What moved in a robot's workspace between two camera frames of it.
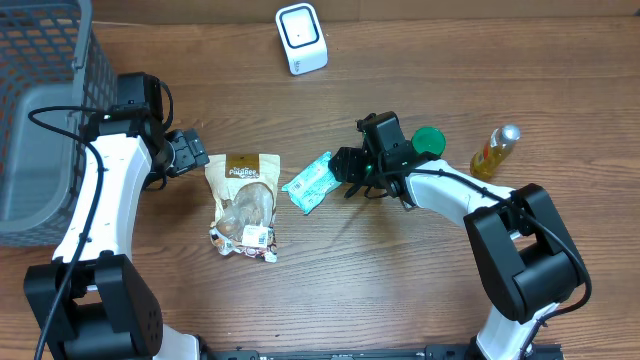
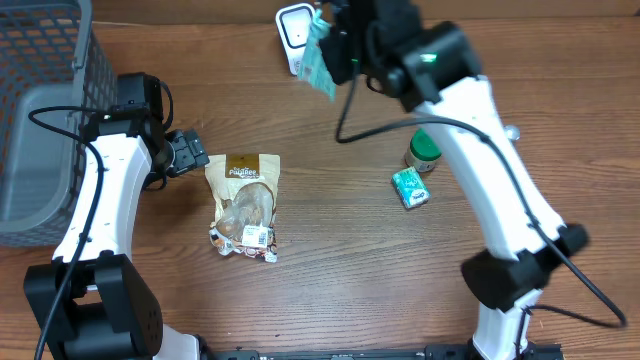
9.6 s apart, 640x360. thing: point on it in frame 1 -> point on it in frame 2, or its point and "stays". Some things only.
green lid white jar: x=429 y=139 stays
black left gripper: x=192 y=153 stays
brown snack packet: x=243 y=192 stays
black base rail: x=450 y=351 stays
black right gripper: x=351 y=165 -> x=335 y=59
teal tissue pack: x=308 y=188 -> x=314 y=68
